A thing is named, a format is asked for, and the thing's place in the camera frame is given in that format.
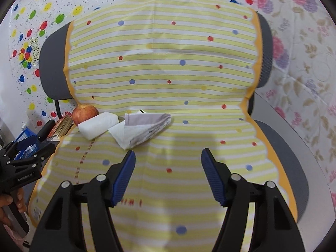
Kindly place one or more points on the floral plastic sheet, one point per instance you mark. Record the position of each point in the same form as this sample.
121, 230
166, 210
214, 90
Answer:
302, 57

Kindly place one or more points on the red apple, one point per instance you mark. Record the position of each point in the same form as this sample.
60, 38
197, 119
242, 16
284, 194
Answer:
84, 114

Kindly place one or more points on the clear snack packet yellow label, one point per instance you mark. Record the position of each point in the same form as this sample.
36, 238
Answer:
63, 128

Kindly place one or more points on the folded white cloth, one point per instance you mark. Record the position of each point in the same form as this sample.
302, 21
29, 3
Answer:
141, 128

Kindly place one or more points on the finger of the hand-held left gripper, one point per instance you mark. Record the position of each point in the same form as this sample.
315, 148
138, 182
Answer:
44, 131
44, 151

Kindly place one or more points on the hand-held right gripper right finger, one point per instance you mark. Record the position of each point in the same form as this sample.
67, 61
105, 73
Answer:
214, 178

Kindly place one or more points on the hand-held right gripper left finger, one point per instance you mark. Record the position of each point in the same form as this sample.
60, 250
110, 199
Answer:
123, 178

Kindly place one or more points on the blue plastic basket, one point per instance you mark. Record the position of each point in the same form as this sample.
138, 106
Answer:
25, 137

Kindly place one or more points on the grey office chair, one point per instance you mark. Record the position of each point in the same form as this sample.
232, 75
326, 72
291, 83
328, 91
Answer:
52, 65

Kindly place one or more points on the polka dot plastic sheet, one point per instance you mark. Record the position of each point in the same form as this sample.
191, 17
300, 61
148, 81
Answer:
39, 18

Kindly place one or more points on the person's left hand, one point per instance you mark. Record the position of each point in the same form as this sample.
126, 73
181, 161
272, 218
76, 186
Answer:
20, 202

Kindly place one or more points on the yellow striped dotted cloth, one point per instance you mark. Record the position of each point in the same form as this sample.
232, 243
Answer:
162, 65

